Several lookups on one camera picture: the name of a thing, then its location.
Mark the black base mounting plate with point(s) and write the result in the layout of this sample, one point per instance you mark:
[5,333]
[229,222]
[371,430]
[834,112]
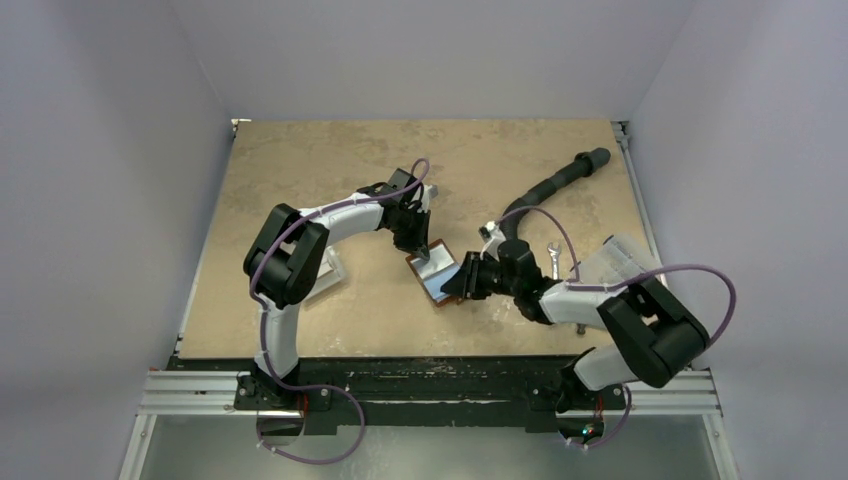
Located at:
[312,373]

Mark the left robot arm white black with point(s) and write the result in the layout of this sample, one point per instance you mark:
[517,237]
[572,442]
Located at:
[284,260]

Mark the small silver wrench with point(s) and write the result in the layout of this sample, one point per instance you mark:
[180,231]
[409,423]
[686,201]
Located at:
[554,251]

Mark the clear plastic screw organizer box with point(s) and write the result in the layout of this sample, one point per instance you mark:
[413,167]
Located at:
[619,258]

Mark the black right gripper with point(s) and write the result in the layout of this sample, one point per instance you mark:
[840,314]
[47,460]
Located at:
[474,277]

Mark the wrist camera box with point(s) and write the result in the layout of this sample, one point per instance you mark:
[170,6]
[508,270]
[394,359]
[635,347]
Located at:
[429,193]
[492,237]

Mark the brown leather card holder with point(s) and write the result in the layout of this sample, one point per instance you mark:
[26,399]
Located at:
[433,273]

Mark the aluminium rail at table edge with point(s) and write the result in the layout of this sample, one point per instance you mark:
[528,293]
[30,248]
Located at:
[636,199]

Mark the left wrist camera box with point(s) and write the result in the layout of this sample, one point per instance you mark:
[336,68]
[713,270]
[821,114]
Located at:
[429,193]

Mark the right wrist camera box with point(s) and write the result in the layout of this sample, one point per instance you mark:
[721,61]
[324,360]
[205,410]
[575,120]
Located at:
[492,237]

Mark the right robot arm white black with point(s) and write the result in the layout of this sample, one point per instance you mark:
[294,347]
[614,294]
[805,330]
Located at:
[654,336]

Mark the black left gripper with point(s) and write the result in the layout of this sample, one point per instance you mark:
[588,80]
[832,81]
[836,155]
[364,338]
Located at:
[417,243]

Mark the clear plastic bin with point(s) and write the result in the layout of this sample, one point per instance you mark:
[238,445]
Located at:
[331,272]

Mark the aluminium front frame rail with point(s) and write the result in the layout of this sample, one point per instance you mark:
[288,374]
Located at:
[231,393]

